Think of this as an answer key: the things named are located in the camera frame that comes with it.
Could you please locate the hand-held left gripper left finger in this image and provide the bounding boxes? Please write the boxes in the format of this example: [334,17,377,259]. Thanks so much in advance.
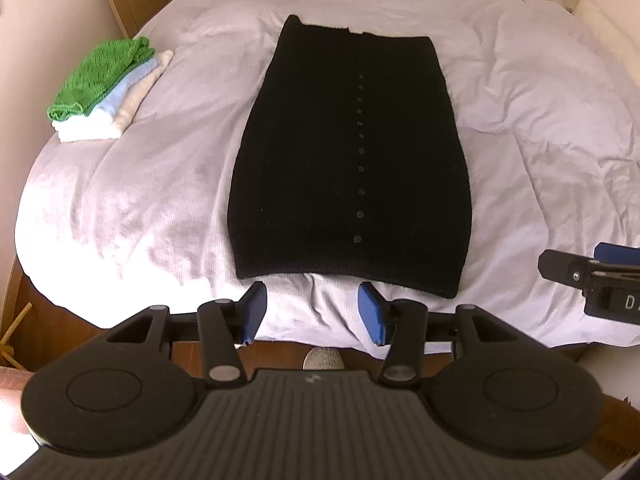
[106,281,269,387]

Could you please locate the white padded headboard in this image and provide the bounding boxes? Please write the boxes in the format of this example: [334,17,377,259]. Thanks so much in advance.
[571,0,640,68]

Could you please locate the white folded garment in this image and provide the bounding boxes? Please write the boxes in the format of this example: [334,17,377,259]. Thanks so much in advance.
[51,110,123,143]

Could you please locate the bed with white duvet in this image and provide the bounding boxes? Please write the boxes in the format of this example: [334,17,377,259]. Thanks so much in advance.
[14,0,640,350]

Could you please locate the green knit folded garment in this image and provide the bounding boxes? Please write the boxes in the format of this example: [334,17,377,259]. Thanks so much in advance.
[47,36,157,122]

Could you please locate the bamboo stick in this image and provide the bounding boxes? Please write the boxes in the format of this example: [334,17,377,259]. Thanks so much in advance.
[0,302,34,370]

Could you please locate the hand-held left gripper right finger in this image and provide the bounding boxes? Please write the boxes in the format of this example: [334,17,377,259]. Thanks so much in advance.
[357,281,533,387]

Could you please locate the grey slipper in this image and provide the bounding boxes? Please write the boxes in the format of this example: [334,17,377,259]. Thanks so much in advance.
[303,346,347,372]

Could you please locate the black knit buttoned skirt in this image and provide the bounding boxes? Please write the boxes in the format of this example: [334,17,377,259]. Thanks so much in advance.
[227,15,475,299]

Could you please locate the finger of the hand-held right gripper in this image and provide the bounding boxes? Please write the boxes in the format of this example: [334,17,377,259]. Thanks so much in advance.
[537,248,603,287]
[594,242,640,266]

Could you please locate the cream folded garment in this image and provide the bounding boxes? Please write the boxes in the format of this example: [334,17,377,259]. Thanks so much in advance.
[111,50,174,136]

